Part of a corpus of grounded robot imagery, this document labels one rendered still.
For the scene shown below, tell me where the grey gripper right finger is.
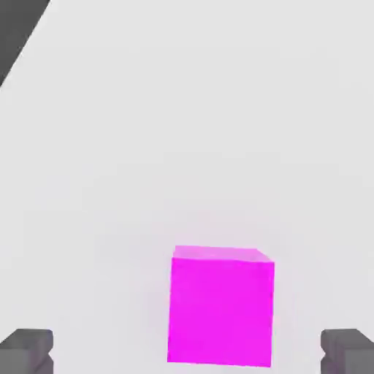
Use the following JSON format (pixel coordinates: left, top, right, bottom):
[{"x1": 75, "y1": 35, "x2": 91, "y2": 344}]
[{"x1": 320, "y1": 328, "x2": 374, "y2": 374}]

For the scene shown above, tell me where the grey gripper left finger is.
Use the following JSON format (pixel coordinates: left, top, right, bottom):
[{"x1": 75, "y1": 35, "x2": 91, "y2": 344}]
[{"x1": 0, "y1": 328, "x2": 55, "y2": 374}]

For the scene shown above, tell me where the small magenta cube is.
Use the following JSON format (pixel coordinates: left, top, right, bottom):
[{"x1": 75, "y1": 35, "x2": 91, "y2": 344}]
[{"x1": 167, "y1": 244, "x2": 275, "y2": 368}]

